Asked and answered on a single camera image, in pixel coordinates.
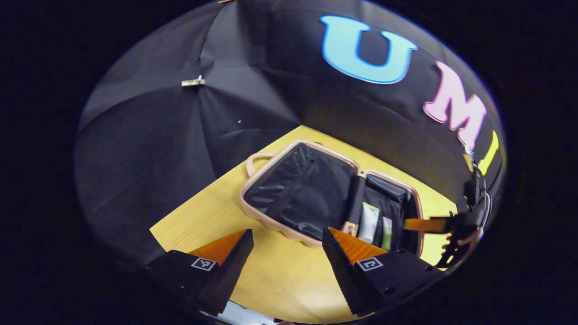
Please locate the slim white green-capped tube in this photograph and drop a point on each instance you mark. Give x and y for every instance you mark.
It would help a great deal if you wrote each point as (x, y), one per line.
(387, 234)

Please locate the metal cloth clip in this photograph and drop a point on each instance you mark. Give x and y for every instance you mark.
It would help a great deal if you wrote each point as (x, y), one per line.
(193, 82)

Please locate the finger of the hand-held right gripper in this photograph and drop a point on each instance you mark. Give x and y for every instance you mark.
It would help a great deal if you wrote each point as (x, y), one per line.
(424, 225)

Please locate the pink suitcase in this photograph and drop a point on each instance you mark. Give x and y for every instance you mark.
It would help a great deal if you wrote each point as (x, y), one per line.
(298, 189)

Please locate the black backdrop cloth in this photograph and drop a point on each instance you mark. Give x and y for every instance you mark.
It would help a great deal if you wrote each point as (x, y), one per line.
(158, 149)

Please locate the white tube with green stripe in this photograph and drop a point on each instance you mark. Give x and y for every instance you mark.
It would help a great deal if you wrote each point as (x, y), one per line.
(369, 222)

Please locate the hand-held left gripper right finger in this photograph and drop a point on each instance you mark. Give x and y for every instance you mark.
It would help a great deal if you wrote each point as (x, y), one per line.
(345, 277)

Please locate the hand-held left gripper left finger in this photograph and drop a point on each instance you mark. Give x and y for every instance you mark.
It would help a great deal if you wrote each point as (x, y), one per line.
(228, 277)

